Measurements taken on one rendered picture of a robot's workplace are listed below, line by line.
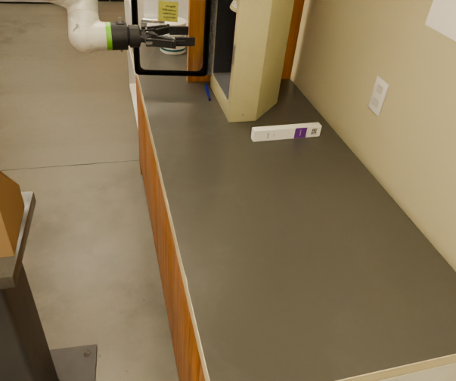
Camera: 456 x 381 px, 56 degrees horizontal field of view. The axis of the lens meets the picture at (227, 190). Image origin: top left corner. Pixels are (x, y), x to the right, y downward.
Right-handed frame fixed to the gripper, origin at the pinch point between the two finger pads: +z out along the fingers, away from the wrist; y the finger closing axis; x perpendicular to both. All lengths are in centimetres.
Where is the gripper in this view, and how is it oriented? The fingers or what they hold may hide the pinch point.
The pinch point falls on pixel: (186, 35)
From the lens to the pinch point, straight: 165.1
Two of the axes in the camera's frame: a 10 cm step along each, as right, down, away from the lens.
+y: -2.6, -6.2, 7.4
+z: 9.6, -1.0, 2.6
